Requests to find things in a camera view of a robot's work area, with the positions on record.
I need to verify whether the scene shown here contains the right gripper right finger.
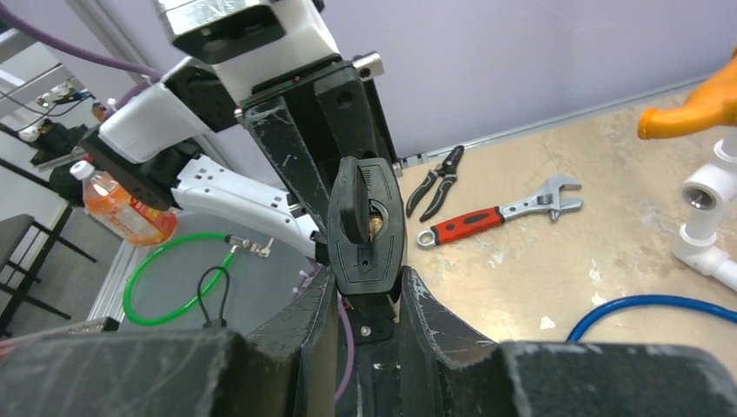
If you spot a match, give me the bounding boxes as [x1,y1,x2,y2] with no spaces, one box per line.
[398,267,736,416]

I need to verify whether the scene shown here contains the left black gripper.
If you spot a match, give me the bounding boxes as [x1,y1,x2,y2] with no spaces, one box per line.
[235,51,398,233]

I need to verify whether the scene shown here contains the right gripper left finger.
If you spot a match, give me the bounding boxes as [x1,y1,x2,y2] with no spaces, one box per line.
[1,268,337,416]

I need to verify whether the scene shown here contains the blue cable lock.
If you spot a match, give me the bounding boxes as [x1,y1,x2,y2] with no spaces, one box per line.
[567,295,737,343]

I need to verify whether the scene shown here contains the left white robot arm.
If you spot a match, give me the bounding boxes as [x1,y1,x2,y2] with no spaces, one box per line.
[81,52,396,258]

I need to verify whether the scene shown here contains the black pliers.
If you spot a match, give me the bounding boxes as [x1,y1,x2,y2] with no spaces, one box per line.
[405,144,466,224]

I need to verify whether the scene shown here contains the orange drink bottle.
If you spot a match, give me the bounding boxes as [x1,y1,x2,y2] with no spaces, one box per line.
[70,161,178,247]

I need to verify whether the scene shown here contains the black chair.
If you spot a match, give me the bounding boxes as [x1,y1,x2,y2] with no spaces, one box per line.
[1,208,97,338]

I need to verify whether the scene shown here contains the orange brass valve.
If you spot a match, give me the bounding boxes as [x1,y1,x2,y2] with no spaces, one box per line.
[637,50,736,140]

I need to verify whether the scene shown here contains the small black cable padlock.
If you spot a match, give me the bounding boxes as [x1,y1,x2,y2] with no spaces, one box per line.
[196,266,231,329]

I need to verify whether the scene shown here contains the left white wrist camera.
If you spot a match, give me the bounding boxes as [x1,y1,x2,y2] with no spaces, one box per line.
[153,1,339,101]

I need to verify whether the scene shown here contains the green cable lock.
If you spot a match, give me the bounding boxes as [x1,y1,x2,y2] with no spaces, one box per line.
[122,232,275,328]

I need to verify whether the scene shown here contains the red handled adjustable wrench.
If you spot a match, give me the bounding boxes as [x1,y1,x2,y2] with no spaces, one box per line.
[416,175,583,248]

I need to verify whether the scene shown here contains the white PVC pipe frame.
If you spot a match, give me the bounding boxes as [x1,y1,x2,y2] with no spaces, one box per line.
[671,133,736,290]

